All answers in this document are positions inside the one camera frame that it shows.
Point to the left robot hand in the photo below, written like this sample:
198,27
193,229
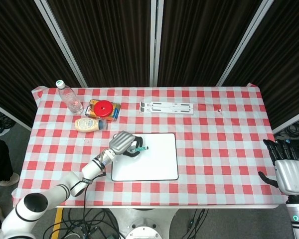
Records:
122,144

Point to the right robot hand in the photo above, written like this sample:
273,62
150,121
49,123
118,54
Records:
289,176

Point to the green marker pen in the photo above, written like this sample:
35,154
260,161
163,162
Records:
141,149

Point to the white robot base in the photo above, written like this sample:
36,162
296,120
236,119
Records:
142,224

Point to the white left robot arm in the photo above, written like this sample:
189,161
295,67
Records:
59,189

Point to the white board mat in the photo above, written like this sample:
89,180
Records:
154,159

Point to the red white checkered tablecloth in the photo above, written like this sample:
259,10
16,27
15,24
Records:
214,149

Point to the orange battery pack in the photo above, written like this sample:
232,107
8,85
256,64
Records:
114,113

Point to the beige squeeze sauce bottle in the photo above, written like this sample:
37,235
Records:
88,124

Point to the red round lid container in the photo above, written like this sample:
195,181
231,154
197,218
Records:
103,108

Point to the clear plastic water bottle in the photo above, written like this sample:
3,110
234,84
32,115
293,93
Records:
69,98

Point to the yellow floor tape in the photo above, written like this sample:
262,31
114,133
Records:
56,222

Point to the person in black clothes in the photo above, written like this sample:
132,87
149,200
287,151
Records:
0,161

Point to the white plastic bracket strip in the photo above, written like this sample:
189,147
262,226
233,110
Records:
166,108

